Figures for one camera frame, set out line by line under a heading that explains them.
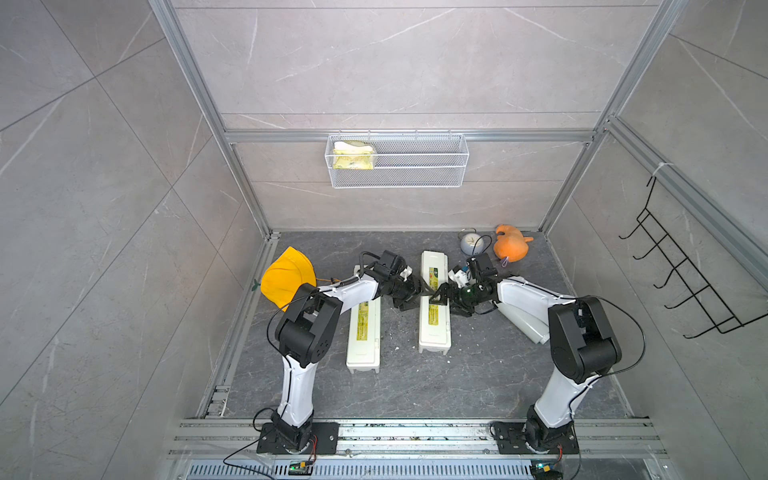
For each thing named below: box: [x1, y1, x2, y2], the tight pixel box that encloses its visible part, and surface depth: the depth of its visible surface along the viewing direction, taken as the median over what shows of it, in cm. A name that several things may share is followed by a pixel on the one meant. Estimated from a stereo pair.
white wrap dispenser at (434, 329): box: [418, 250, 451, 355], surface depth 88 cm
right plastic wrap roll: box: [493, 277, 569, 345], surface depth 63 cm
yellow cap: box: [260, 246, 317, 312], surface depth 108 cm
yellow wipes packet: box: [333, 140, 375, 170], surface depth 88 cm
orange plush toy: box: [494, 224, 534, 263], surface depth 109 cm
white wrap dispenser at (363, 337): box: [346, 296, 381, 374], surface depth 84 cm
